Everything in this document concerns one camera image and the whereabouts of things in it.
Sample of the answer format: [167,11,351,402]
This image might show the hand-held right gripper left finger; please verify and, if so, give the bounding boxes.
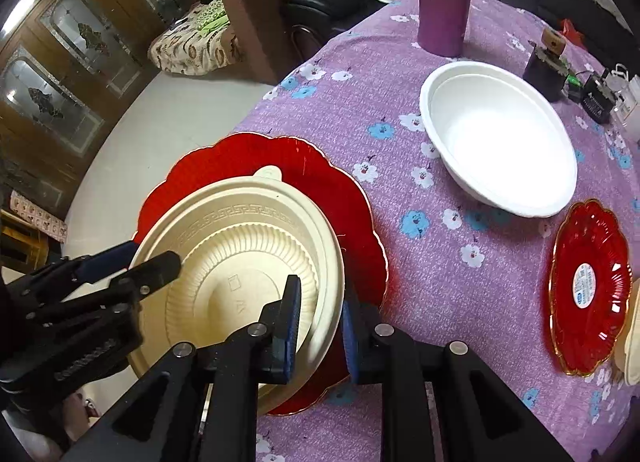
[60,274,303,462]

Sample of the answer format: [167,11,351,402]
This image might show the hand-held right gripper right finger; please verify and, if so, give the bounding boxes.
[341,287,576,462]

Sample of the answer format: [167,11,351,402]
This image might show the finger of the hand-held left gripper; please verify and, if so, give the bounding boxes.
[34,251,183,339]
[7,241,142,313]

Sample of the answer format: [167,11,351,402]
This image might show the large red scalloped plate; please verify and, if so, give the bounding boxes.
[134,133,390,417]

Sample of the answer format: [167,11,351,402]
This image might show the small red labelled plate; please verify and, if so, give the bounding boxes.
[547,199,633,377]

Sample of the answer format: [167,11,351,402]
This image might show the white disposable bowl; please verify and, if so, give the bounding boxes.
[419,60,579,219]

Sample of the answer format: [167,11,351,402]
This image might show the cream plate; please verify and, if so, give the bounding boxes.
[614,278,640,388]

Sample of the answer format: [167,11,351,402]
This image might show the pink patterned box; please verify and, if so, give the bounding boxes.
[10,191,68,243]

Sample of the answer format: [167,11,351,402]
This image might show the dark wooden stand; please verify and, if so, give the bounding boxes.
[0,212,51,267]

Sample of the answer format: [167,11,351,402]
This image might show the purple floral tablecloth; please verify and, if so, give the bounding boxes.
[235,0,640,462]

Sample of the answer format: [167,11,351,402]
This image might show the leaf patterned blanket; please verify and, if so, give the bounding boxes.
[147,16,243,76]

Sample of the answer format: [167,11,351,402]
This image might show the green cloth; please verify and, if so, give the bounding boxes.
[192,0,233,35]

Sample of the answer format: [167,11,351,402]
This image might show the wooden glass door cabinet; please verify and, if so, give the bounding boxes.
[0,0,201,223]

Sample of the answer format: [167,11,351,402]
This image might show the brown fabric armchair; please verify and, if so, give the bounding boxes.
[202,0,351,85]

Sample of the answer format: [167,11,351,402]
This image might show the black motor with wooden cap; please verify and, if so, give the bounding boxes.
[522,28,571,102]

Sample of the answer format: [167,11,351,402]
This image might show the small black device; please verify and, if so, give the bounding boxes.
[580,74,618,125]

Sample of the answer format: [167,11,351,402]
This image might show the purple thermos bottle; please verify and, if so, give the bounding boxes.
[417,0,476,58]

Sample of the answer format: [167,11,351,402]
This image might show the red plastic bag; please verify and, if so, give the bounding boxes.
[557,19,586,47]

